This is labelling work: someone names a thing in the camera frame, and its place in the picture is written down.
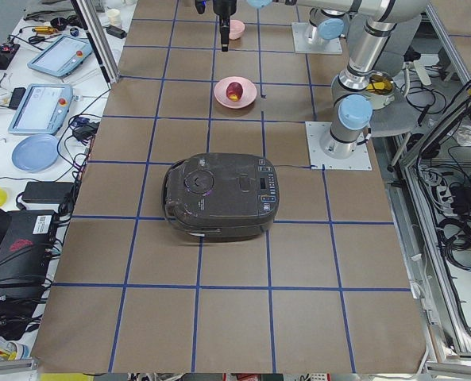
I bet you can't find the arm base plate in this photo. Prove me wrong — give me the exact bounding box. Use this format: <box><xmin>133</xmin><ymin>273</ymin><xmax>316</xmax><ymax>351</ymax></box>
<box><xmin>305</xmin><ymin>121</ymin><xmax>372</xmax><ymax>171</ymax></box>
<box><xmin>291</xmin><ymin>20</ymin><xmax>344</xmax><ymax>55</ymax></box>

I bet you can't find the small pink bowl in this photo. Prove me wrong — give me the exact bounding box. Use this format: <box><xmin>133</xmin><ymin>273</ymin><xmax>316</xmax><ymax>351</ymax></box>
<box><xmin>229</xmin><ymin>19</ymin><xmax>245</xmax><ymax>40</ymax></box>

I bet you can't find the upper teach pendant tablet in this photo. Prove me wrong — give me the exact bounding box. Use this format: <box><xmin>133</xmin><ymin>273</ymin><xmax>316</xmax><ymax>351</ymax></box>
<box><xmin>27</xmin><ymin>36</ymin><xmax>93</xmax><ymax>78</ymax></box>

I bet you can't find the red apple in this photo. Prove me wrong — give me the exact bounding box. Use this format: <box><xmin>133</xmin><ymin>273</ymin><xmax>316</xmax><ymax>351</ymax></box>
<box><xmin>226</xmin><ymin>81</ymin><xmax>244</xmax><ymax>102</ymax></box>

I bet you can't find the teach pendant tablet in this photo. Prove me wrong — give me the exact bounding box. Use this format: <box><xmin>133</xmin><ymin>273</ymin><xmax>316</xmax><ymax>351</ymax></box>
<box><xmin>27</xmin><ymin>36</ymin><xmax>93</xmax><ymax>78</ymax></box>
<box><xmin>8</xmin><ymin>83</ymin><xmax>73</xmax><ymax>135</ymax></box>

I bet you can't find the aluminium frame post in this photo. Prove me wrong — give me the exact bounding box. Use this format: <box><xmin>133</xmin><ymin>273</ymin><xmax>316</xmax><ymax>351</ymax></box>
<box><xmin>71</xmin><ymin>0</ymin><xmax>120</xmax><ymax>84</ymax></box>

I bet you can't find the black power adapter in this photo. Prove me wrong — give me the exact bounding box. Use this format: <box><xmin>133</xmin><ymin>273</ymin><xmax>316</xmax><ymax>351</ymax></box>
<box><xmin>21</xmin><ymin>181</ymin><xmax>73</xmax><ymax>204</ymax></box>

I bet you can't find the pink plate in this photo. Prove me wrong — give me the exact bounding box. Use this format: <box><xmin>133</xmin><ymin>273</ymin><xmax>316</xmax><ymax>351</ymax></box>
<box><xmin>214</xmin><ymin>76</ymin><xmax>257</xmax><ymax>109</ymax></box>

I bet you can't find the white paper cup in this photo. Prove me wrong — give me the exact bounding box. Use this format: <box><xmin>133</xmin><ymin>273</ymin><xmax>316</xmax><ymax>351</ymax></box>
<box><xmin>105</xmin><ymin>8</ymin><xmax>122</xmax><ymax>28</ymax></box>

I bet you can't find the grey office chair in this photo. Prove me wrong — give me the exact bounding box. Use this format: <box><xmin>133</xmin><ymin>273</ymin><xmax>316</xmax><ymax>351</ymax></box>
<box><xmin>368</xmin><ymin>37</ymin><xmax>423</xmax><ymax>138</ymax></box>

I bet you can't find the black computer case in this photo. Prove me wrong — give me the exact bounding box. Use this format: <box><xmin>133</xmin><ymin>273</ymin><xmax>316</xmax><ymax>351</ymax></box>
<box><xmin>0</xmin><ymin>208</ymin><xmax>57</xmax><ymax>299</ymax></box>

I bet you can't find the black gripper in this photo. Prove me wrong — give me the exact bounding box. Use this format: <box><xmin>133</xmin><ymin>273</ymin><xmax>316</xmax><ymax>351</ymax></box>
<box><xmin>213</xmin><ymin>0</ymin><xmax>236</xmax><ymax>52</ymax></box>

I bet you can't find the blue plate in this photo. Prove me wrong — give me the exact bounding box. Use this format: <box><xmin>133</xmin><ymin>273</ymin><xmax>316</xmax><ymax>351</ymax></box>
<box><xmin>11</xmin><ymin>134</ymin><xmax>59</xmax><ymax>172</ymax></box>

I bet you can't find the lower teach pendant tablet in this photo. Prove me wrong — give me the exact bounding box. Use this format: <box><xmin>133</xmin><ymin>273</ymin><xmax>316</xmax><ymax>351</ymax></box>
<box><xmin>8</xmin><ymin>83</ymin><xmax>73</xmax><ymax>135</ymax></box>

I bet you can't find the dark grey rice cooker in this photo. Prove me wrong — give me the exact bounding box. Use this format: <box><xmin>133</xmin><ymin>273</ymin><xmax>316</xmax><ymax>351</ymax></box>
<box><xmin>162</xmin><ymin>152</ymin><xmax>280</xmax><ymax>239</ymax></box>

